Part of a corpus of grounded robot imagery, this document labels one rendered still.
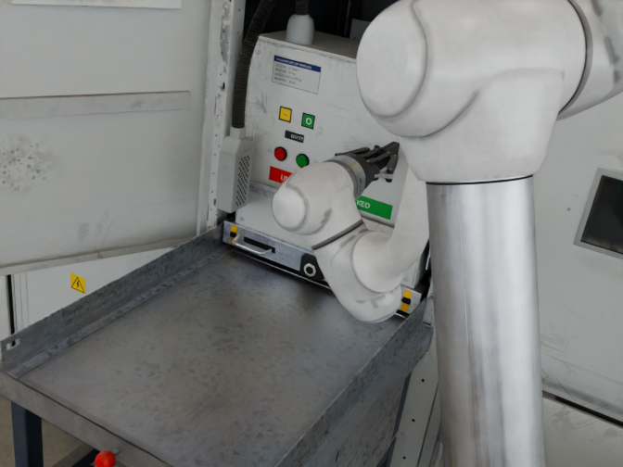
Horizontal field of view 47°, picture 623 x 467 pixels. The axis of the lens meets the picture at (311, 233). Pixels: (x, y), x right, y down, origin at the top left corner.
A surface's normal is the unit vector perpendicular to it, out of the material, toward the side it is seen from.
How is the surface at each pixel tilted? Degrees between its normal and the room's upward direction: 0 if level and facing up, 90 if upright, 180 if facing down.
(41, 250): 90
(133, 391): 0
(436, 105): 101
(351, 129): 90
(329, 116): 90
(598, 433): 90
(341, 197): 54
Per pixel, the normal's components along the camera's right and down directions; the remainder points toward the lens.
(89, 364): 0.13, -0.89
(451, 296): -0.74, 0.16
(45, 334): 0.87, 0.31
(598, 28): 0.45, -0.18
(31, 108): 0.55, 0.42
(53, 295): -0.48, 0.33
